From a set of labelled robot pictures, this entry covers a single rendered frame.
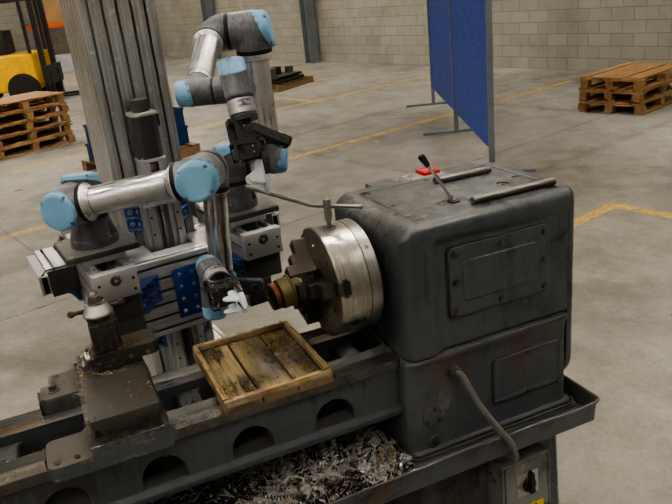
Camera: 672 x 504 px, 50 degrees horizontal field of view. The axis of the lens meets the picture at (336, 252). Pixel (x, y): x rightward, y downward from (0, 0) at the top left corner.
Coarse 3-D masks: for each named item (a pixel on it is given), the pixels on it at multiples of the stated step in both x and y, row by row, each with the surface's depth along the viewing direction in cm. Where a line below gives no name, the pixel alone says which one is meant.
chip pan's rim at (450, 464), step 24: (576, 384) 228; (384, 432) 222; (528, 432) 211; (552, 432) 216; (408, 456) 209; (432, 456) 208; (456, 456) 203; (480, 456) 206; (408, 480) 197; (432, 480) 201
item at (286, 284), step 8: (280, 280) 196; (288, 280) 196; (296, 280) 198; (272, 288) 194; (280, 288) 195; (288, 288) 195; (272, 296) 194; (280, 296) 194; (288, 296) 195; (296, 296) 195; (272, 304) 199; (280, 304) 195; (288, 304) 196; (296, 304) 197
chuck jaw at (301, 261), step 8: (296, 240) 203; (304, 240) 204; (296, 248) 202; (304, 248) 203; (296, 256) 201; (304, 256) 202; (296, 264) 200; (304, 264) 201; (312, 264) 202; (288, 272) 199; (296, 272) 200; (304, 272) 200; (312, 272) 203
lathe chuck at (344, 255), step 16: (320, 224) 202; (336, 224) 199; (320, 240) 193; (336, 240) 192; (352, 240) 193; (320, 256) 196; (336, 256) 189; (352, 256) 190; (320, 272) 207; (336, 272) 188; (352, 272) 189; (352, 288) 189; (368, 288) 191; (336, 304) 193; (352, 304) 190; (368, 304) 193; (320, 320) 209; (336, 320) 196; (352, 320) 194; (368, 320) 198
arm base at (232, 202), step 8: (232, 184) 243; (240, 184) 244; (248, 184) 248; (232, 192) 244; (240, 192) 245; (248, 192) 247; (232, 200) 244; (240, 200) 245; (248, 200) 246; (256, 200) 250; (232, 208) 245; (240, 208) 245; (248, 208) 246
